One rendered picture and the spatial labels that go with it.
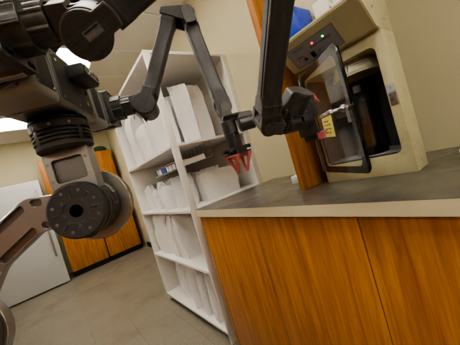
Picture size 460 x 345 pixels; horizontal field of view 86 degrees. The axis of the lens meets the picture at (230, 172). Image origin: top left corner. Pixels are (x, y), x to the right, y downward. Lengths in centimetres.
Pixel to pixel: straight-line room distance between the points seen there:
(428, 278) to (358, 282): 19
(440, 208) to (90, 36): 74
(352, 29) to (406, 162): 46
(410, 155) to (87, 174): 96
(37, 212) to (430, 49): 154
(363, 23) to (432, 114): 59
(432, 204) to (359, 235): 22
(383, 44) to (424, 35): 43
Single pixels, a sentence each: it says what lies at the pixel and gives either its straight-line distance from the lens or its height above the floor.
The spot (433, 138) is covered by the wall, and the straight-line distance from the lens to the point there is 140.
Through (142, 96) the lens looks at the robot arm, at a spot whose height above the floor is 145.
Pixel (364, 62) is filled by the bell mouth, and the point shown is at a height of 134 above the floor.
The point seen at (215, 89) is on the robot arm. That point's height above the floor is 142.
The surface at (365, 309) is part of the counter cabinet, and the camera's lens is 95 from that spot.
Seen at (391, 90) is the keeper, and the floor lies 121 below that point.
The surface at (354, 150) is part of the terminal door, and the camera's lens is 86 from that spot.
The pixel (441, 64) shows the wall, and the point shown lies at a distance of 139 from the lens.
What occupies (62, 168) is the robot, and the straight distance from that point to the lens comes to 77.
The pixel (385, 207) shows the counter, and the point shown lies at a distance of 72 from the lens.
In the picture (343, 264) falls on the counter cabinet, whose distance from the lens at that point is 89.
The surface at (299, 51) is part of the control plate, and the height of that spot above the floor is 146.
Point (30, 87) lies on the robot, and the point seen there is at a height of 138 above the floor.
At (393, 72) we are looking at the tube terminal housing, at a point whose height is 126.
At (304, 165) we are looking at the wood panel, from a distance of 109.
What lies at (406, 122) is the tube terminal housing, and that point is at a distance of 97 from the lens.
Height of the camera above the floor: 113
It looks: 2 degrees down
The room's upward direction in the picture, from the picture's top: 17 degrees counter-clockwise
